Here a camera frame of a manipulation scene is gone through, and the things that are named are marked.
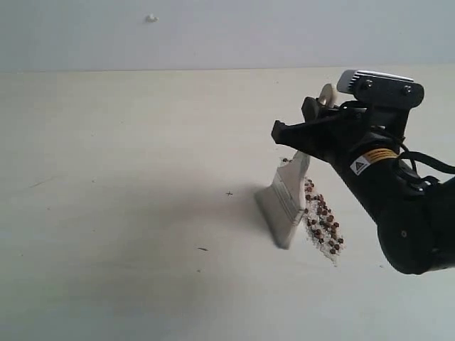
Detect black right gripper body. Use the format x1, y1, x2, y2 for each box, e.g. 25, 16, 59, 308
330, 101, 409, 178

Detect wooden paint brush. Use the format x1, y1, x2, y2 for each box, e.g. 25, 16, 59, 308
255, 151, 311, 249

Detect brown beans and white crumbs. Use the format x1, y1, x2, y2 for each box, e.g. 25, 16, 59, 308
279, 156, 348, 267

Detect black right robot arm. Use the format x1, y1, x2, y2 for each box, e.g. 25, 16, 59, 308
272, 97, 454, 274

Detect black right camera cable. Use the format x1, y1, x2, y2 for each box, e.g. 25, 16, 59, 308
369, 126, 455, 189

